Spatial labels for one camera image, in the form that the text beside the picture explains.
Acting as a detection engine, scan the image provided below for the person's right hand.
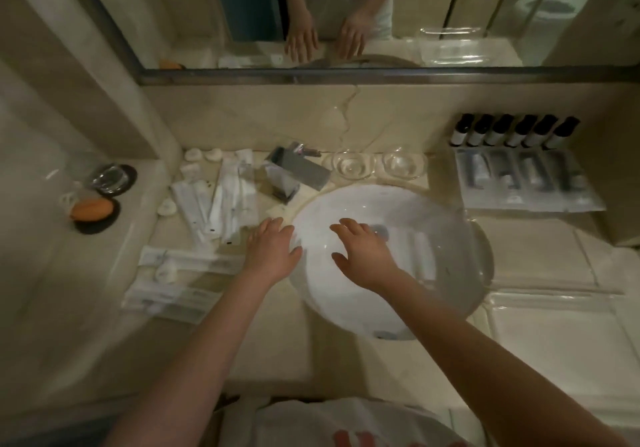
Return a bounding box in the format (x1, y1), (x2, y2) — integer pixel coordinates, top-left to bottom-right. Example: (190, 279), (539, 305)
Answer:
(329, 218), (404, 293)

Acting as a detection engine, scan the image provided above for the person's left hand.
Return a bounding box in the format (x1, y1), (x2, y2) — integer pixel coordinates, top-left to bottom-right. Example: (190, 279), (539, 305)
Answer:
(242, 217), (304, 288)

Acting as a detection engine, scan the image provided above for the person's left forearm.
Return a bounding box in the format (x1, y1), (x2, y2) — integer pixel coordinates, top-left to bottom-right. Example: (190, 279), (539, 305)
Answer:
(102, 269), (288, 447)

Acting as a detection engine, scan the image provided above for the person's right forearm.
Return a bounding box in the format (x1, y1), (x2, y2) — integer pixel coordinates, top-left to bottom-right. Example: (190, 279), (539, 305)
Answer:
(377, 272), (628, 447)

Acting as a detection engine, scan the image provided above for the clear glass dish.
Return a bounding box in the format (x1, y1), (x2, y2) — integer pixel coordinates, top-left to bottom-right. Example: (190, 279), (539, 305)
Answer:
(330, 150), (376, 180)
(382, 147), (429, 180)

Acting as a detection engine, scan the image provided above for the white round sink basin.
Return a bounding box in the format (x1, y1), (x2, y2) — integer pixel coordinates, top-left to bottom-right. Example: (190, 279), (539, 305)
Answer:
(289, 184), (496, 342)

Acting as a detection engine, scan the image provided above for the chrome faucet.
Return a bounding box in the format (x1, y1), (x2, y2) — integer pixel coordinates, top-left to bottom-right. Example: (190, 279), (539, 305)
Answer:
(252, 141), (333, 206)

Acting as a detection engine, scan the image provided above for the pile of white amenity packets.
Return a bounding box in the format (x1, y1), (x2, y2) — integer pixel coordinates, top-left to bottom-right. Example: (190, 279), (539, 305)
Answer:
(121, 149), (262, 325)

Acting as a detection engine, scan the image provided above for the grey toiletry tube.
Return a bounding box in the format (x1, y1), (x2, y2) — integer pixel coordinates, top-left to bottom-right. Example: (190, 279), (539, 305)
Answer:
(522, 156), (551, 191)
(467, 153), (494, 190)
(495, 154), (521, 190)

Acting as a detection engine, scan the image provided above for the person's white shirt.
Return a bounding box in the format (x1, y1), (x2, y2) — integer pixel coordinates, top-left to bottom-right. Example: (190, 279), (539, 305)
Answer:
(220, 396), (473, 447)

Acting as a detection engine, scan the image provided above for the clear acrylic amenity tray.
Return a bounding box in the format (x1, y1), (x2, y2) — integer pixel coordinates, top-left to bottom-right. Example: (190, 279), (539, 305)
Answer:
(454, 148), (607, 213)

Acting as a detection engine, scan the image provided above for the row of dark toiletry bottles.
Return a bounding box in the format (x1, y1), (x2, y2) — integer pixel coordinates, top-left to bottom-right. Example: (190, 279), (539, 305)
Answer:
(449, 113), (582, 151)

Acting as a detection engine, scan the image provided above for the black round soap dish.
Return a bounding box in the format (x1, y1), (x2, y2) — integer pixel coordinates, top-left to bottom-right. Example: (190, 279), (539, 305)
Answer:
(73, 197), (121, 235)

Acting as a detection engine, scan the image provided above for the orange soap bar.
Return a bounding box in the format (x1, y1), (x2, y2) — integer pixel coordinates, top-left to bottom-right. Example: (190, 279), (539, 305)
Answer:
(70, 198), (115, 222)

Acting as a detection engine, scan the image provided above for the large clear acrylic tray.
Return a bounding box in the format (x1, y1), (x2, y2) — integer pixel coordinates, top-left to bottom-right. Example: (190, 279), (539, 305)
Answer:
(484, 288), (640, 410)

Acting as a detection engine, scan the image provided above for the wall mirror with metal frame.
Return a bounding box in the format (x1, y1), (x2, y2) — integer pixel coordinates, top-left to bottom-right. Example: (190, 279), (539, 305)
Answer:
(50, 0), (640, 86)

